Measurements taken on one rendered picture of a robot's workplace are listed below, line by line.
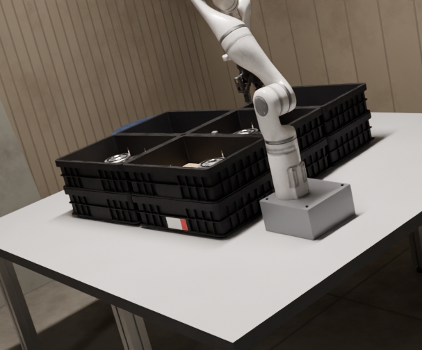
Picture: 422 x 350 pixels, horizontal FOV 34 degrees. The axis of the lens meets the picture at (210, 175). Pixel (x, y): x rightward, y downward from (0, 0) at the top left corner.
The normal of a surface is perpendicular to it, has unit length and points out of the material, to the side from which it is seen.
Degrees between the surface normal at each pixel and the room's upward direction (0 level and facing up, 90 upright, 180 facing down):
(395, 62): 90
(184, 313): 0
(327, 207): 90
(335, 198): 90
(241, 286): 0
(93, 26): 90
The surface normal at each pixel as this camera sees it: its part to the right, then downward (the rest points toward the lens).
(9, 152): 0.59, -0.10
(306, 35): -0.73, 0.36
